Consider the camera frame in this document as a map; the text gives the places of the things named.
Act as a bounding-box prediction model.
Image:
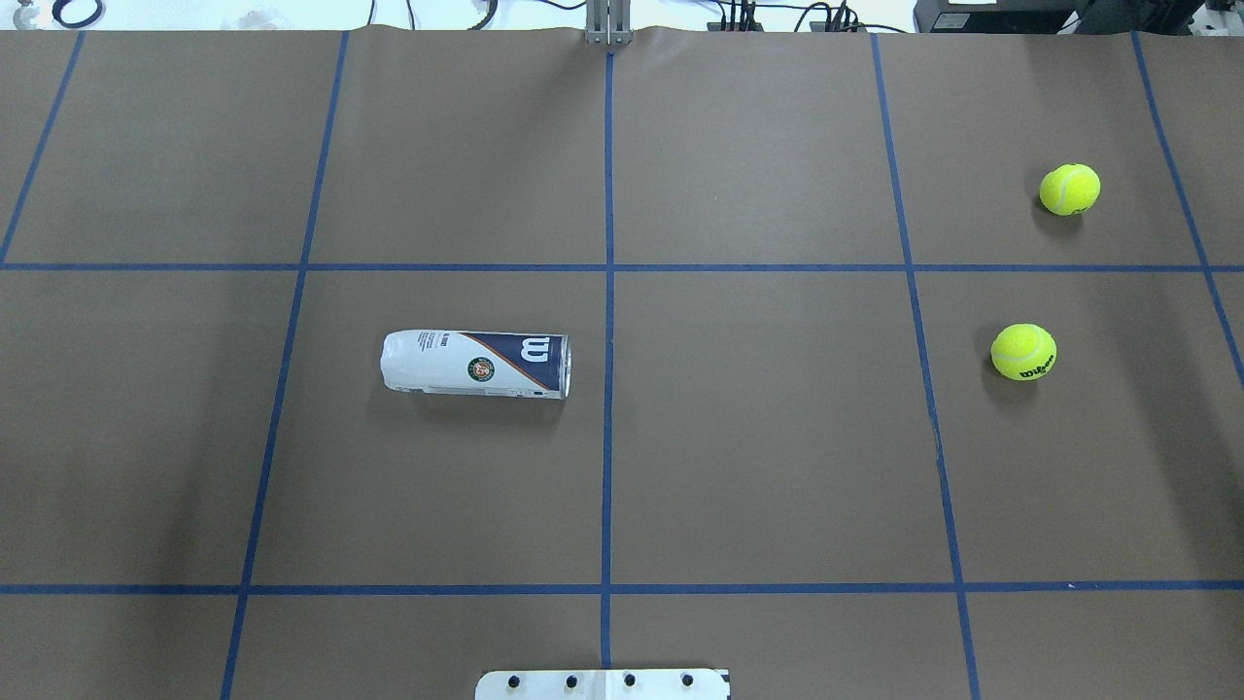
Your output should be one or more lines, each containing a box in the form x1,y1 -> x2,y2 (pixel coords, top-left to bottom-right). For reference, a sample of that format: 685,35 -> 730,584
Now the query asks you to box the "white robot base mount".
474,668 -> 731,699

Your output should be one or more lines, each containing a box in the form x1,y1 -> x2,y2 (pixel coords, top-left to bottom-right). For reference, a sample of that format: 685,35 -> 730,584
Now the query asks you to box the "yellow tennis ball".
1037,163 -> 1102,218
989,323 -> 1057,382

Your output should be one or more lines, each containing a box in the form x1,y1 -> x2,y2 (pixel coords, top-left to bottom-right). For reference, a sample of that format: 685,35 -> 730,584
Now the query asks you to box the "aluminium frame post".
585,0 -> 634,48

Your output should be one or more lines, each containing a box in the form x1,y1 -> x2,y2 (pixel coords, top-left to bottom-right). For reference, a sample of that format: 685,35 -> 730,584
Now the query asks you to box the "black box with label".
912,1 -> 1091,35

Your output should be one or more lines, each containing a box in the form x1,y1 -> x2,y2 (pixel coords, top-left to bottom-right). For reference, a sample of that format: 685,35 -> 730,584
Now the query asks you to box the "white blue tennis ball can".
379,329 -> 572,402

